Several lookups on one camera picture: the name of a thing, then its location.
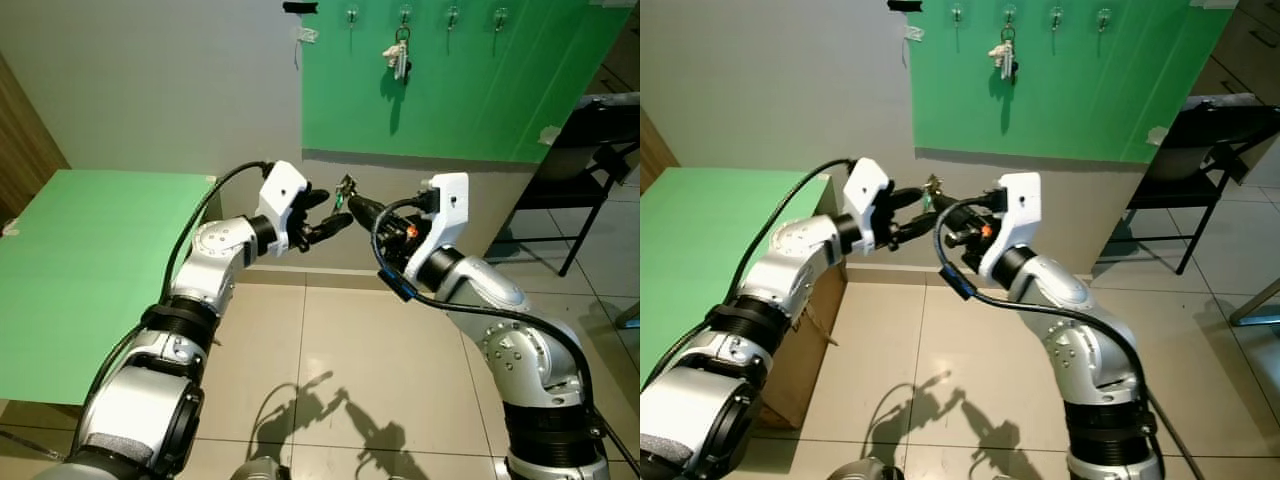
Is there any dark grey robot leg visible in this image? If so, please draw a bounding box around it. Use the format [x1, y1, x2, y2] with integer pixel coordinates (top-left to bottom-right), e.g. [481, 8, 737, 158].
[230, 457, 293, 480]
[828, 457, 906, 480]

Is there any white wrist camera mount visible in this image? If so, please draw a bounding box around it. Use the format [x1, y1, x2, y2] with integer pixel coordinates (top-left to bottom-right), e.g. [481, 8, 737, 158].
[843, 157, 893, 253]
[257, 160, 309, 256]
[405, 172, 471, 286]
[978, 172, 1043, 286]

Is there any green wall board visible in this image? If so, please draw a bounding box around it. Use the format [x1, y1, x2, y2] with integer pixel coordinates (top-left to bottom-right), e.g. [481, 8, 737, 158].
[908, 0, 1241, 164]
[300, 0, 636, 164]

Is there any brown wooden door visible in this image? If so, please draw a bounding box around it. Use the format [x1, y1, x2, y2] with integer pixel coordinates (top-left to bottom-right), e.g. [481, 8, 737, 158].
[0, 52, 71, 223]
[640, 108, 681, 193]

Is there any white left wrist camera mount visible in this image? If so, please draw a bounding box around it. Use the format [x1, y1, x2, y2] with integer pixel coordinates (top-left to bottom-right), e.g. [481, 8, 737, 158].
[257, 160, 309, 256]
[843, 157, 893, 253]

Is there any key bunch with white figure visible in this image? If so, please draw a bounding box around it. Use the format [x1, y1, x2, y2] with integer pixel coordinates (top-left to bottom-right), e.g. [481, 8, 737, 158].
[381, 27, 413, 83]
[987, 27, 1019, 83]

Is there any black folding chair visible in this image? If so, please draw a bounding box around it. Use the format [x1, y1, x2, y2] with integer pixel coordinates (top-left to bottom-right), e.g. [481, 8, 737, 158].
[1095, 95, 1280, 276]
[495, 95, 641, 278]

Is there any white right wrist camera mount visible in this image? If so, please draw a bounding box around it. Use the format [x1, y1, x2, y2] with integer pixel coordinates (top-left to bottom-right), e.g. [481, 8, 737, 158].
[405, 172, 471, 286]
[978, 172, 1043, 286]

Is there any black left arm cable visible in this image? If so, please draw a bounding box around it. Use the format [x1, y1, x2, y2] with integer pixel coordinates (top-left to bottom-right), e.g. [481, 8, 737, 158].
[85, 160, 271, 401]
[720, 157, 856, 311]

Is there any brown cardboard box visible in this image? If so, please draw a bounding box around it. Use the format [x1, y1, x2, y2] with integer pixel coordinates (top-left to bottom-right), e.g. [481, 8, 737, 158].
[755, 175, 849, 429]

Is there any brown wooden cabinet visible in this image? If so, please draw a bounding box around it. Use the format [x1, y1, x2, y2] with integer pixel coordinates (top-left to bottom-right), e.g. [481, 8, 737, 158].
[580, 5, 641, 98]
[1190, 0, 1280, 101]

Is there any grey robot torso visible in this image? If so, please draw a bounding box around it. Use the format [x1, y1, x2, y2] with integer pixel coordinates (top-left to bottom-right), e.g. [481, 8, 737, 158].
[30, 445, 166, 480]
[640, 435, 701, 480]

